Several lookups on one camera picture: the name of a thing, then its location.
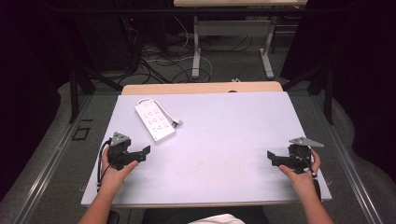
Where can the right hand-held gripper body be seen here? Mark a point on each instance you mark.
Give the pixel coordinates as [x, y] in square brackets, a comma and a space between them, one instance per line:
[299, 155]

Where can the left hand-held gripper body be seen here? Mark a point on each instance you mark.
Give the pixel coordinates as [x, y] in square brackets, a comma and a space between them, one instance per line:
[120, 149]

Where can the person's right hand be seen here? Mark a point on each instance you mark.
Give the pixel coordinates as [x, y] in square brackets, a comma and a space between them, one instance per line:
[300, 183]

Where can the person's left hand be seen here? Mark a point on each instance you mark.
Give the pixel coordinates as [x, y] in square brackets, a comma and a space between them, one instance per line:
[113, 177]

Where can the white power strip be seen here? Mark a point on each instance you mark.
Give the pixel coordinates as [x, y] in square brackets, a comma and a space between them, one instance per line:
[155, 122]

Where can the black floor socket plate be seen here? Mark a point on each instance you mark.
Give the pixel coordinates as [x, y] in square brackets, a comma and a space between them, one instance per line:
[81, 133]

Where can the white table board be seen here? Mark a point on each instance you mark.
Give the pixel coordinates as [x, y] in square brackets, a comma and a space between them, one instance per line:
[218, 149]

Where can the person's dark lap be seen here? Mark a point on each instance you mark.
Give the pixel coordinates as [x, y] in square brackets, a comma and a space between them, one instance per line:
[168, 216]

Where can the black metal stand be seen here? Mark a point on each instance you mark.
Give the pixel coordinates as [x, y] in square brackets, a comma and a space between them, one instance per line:
[328, 93]
[73, 93]

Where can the wooden table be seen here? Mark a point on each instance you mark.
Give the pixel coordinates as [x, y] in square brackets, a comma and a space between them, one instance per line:
[193, 88]

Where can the black curtain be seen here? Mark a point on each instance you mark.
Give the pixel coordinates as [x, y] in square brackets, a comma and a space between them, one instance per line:
[28, 77]
[364, 71]

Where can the black equipment box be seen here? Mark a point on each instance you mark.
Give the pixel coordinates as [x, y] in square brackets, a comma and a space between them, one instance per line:
[106, 43]

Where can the white desk with metal legs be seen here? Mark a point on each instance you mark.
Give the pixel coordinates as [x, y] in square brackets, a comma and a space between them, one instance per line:
[232, 28]

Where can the black horizontal bar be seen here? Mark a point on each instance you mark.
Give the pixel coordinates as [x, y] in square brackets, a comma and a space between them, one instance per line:
[186, 10]

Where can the aluminium floor rail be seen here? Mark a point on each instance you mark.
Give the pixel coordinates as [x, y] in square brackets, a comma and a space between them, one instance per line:
[351, 168]
[46, 161]

